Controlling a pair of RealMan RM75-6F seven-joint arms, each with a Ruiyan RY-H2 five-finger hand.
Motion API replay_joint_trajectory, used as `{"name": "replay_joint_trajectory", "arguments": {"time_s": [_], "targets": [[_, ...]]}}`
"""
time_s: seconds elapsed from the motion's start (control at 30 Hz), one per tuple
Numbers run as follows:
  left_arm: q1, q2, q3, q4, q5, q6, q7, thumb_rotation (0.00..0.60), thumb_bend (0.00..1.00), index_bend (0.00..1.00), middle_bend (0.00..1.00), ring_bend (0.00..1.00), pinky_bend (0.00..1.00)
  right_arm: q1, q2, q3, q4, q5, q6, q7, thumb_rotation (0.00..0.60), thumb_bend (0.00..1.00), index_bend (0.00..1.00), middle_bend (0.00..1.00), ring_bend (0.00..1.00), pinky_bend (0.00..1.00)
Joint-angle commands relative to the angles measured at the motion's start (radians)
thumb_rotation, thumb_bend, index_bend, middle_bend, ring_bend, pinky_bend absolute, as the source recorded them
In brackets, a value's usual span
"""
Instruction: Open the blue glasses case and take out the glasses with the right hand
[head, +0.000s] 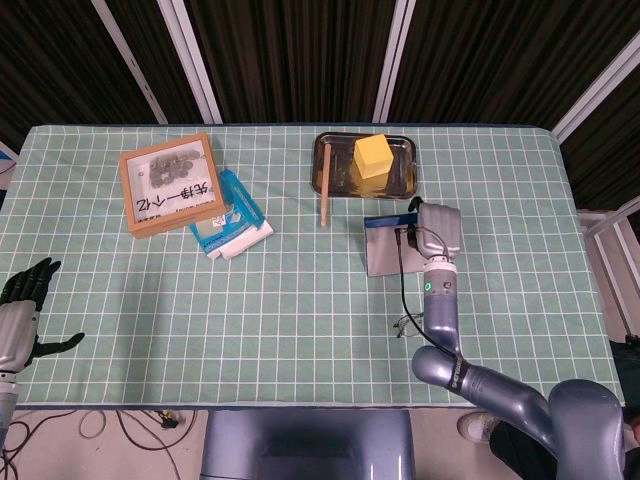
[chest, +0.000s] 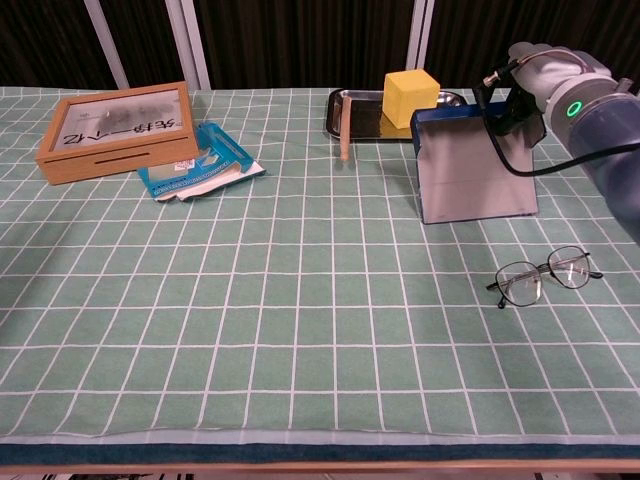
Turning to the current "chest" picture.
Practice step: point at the shiny metal tray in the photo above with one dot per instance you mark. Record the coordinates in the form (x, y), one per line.
(360, 120)

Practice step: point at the black-rimmed eyeglasses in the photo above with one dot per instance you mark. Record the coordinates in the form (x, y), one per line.
(522, 287)

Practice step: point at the blue white paper package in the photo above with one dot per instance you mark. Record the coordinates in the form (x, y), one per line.
(210, 165)

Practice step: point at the wooden stick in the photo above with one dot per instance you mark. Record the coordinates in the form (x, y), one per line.
(346, 130)

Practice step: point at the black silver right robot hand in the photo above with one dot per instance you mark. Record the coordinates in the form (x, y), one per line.
(555, 75)

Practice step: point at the green checked tablecloth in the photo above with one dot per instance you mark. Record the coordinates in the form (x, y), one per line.
(250, 300)

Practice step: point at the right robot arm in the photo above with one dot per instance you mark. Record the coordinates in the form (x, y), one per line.
(605, 130)

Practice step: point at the yellow cube block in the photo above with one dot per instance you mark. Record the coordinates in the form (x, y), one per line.
(407, 97)

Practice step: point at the double white frame post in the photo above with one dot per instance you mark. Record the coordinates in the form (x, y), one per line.
(187, 45)

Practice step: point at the dark blue table underlay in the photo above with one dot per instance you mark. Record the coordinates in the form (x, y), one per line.
(300, 452)

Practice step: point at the thin white frame post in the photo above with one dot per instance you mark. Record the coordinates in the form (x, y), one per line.
(106, 45)

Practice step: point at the blue tin box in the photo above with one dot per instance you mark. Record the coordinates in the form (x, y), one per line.
(475, 170)

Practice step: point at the wooden framed box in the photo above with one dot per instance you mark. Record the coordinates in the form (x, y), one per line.
(120, 132)

